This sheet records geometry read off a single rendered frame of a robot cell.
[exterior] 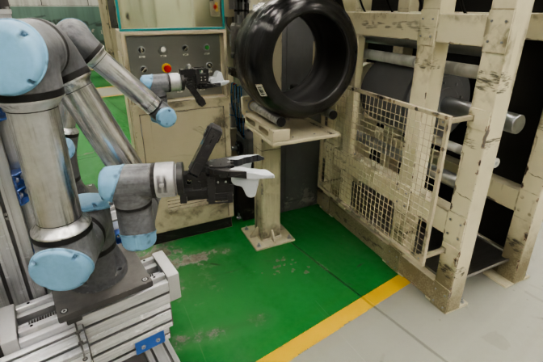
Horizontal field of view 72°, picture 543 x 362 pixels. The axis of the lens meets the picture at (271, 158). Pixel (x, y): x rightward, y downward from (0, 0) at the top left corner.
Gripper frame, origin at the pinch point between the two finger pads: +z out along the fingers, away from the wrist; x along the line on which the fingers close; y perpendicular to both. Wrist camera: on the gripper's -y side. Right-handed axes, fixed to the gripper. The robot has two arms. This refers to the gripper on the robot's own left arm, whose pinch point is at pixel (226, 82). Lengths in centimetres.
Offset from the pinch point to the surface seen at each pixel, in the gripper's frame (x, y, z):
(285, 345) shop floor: -48, -108, 6
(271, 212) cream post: 27, -87, 34
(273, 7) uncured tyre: -7.7, 30.5, 19.0
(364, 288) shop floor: -34, -108, 60
